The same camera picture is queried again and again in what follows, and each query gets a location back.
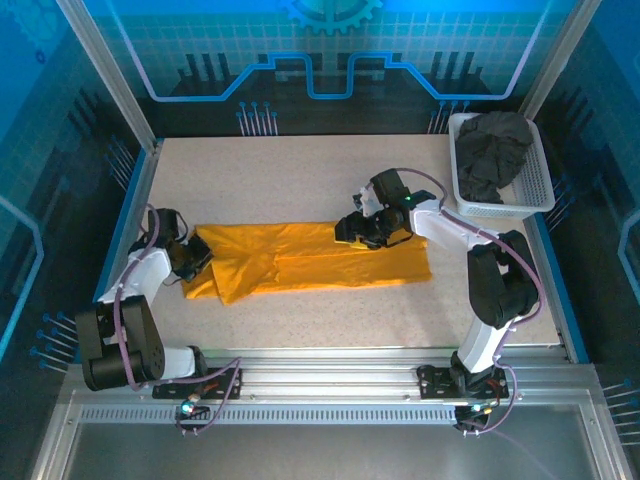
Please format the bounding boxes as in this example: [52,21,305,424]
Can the yellow t-shirt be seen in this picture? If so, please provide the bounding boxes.
[181,219,433,307]

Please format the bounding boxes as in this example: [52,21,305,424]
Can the black t-shirt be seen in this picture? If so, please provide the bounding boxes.
[455,110,535,205]

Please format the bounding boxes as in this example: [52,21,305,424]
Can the black connector with green light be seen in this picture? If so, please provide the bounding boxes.
[453,402,494,427]
[174,397,212,422]

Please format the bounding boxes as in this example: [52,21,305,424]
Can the white plastic basket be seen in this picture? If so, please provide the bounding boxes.
[448,112,556,220]

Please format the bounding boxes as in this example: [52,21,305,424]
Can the slotted aluminium strip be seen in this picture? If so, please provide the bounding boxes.
[79,405,459,426]

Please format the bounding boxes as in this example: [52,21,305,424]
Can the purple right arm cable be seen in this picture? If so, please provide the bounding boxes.
[397,167,546,436]

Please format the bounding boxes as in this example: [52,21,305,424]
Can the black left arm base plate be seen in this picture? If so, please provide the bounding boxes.
[152,366,245,401]

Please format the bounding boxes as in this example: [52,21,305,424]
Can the aluminium front rail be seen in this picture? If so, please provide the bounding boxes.
[64,344,601,407]

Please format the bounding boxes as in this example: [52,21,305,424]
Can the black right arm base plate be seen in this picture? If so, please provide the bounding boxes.
[417,363,512,401]

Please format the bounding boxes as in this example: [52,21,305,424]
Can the aluminium frame post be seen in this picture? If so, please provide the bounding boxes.
[54,0,164,151]
[517,0,604,132]

